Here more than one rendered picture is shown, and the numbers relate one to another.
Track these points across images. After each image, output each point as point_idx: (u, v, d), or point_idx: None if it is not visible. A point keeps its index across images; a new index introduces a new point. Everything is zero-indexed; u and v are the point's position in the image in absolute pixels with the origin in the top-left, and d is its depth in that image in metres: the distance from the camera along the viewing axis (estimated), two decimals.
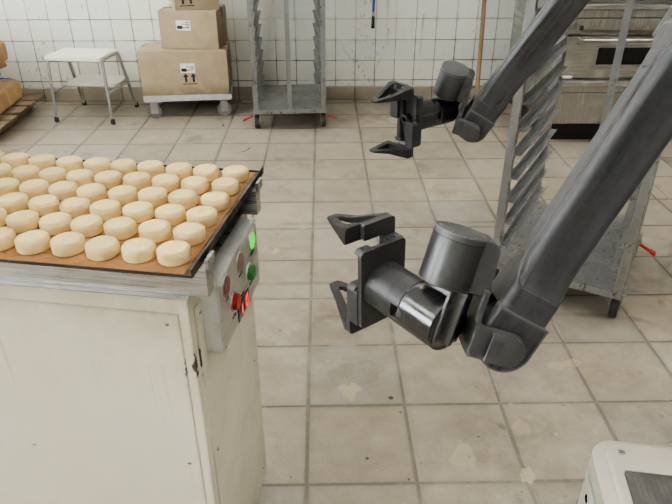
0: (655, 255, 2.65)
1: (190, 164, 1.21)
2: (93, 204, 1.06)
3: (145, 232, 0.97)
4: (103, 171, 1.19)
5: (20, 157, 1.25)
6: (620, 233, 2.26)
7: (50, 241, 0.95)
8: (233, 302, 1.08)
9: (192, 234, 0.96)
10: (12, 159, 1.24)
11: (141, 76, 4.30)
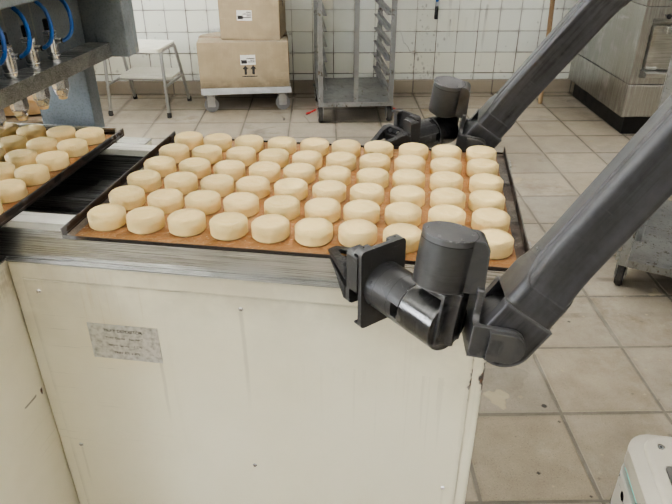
0: None
1: (425, 145, 1.07)
2: (354, 188, 0.91)
3: (443, 219, 0.82)
4: (332, 153, 1.04)
5: (225, 138, 1.10)
6: None
7: (339, 231, 0.80)
8: None
9: (502, 221, 0.81)
10: (217, 140, 1.09)
11: (199, 68, 4.15)
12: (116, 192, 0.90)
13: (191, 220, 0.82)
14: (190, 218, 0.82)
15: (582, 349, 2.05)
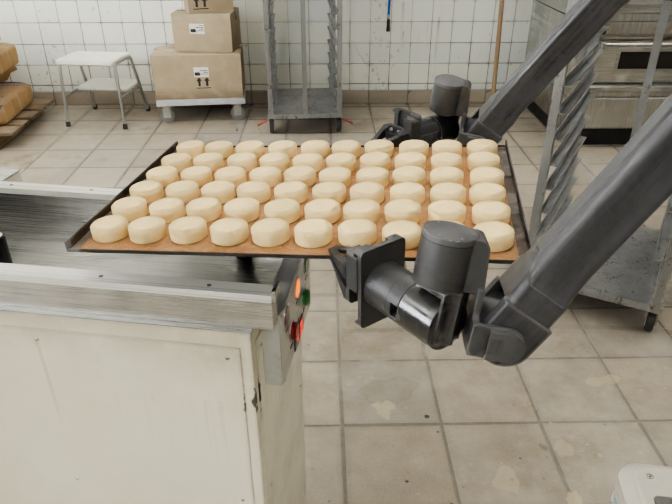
0: None
1: (425, 141, 1.06)
2: (353, 188, 0.91)
3: (443, 214, 0.82)
4: (332, 154, 1.04)
5: (226, 145, 1.11)
6: (658, 245, 2.20)
7: (338, 231, 0.80)
8: (292, 332, 1.02)
9: (502, 214, 0.81)
10: (218, 148, 1.10)
11: (153, 80, 4.24)
12: (118, 204, 0.91)
13: (192, 228, 0.82)
14: (191, 226, 0.83)
15: (476, 361, 2.14)
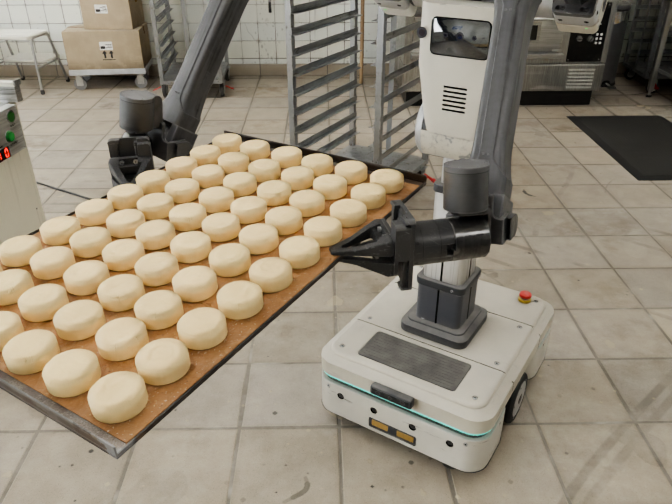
0: (434, 182, 3.36)
1: (184, 156, 1.01)
2: (240, 209, 0.85)
3: (341, 186, 0.90)
4: (138, 203, 0.88)
5: None
6: None
7: (320, 235, 0.79)
8: None
9: (365, 165, 0.96)
10: None
11: (65, 53, 5.01)
12: (63, 374, 0.58)
13: (219, 318, 0.65)
14: (212, 318, 0.65)
15: None
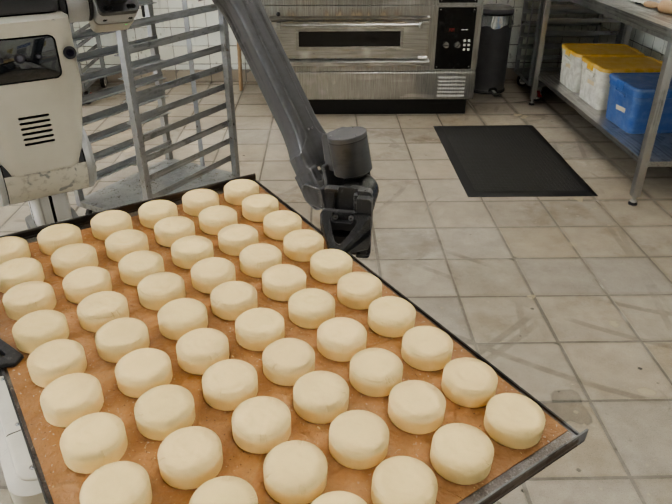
0: None
1: (13, 287, 0.67)
2: (221, 275, 0.70)
3: (234, 211, 0.83)
4: (110, 348, 0.59)
5: None
6: None
7: (320, 245, 0.76)
8: None
9: (208, 189, 0.88)
10: None
11: None
12: (479, 450, 0.50)
13: (429, 328, 0.63)
14: (427, 332, 0.62)
15: None
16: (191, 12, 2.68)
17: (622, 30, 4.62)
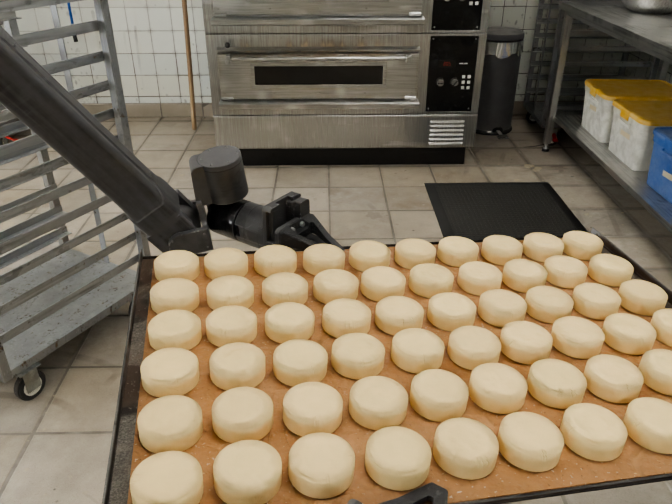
0: None
1: (298, 468, 0.45)
2: (364, 308, 0.64)
3: (233, 276, 0.69)
4: (464, 398, 0.53)
5: None
6: None
7: (340, 249, 0.76)
8: None
9: (162, 280, 0.67)
10: None
11: None
12: (617, 259, 0.76)
13: (489, 238, 0.80)
14: (494, 240, 0.79)
15: None
16: (55, 68, 1.80)
17: (658, 61, 3.74)
